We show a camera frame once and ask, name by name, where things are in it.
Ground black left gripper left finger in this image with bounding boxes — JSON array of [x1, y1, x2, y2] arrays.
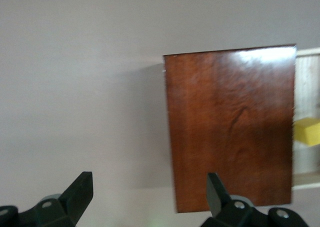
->
[[18, 171, 94, 227]]

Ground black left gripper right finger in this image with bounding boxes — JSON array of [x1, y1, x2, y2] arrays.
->
[[199, 171, 271, 227]]

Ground yellow block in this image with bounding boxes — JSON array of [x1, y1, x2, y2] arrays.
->
[[292, 116, 320, 147]]

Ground light wood drawer white handle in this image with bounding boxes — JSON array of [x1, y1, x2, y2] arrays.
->
[[291, 47, 320, 192]]

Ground dark red-brown wooden cabinet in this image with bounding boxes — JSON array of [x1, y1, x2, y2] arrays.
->
[[162, 44, 298, 214]]

